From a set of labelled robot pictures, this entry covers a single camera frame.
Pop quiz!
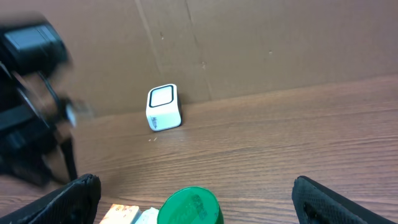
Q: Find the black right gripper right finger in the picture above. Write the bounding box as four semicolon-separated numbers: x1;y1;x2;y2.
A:
292;175;394;224

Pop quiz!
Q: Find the teal wet wipes packet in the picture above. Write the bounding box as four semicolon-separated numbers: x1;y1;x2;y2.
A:
134;207;159;224

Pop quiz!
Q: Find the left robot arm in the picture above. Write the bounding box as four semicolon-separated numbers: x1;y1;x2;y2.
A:
1;18;92;187

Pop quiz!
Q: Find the white barcode scanner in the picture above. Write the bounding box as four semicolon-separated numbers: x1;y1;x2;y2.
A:
146;83;182;132

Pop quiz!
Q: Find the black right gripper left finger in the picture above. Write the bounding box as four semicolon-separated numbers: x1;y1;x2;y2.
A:
1;174;101;224

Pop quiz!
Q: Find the orange tissue packet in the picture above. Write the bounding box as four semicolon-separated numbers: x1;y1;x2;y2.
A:
99;204;141;224

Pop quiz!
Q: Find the green lid jar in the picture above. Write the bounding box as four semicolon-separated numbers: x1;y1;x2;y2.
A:
157;186;224;224

